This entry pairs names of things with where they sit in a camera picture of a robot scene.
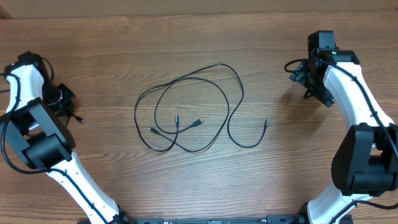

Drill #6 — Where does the long black USB cable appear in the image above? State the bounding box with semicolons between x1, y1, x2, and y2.
134;63;270;153

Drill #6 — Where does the black USB-A cable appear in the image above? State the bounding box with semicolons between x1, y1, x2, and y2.
149;77;231;153

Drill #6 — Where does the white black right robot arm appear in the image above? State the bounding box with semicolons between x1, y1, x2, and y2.
287;30;397;223

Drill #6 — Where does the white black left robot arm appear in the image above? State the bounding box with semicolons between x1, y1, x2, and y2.
1;51;133;223

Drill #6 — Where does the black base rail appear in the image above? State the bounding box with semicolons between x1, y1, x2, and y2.
133;214;308;224

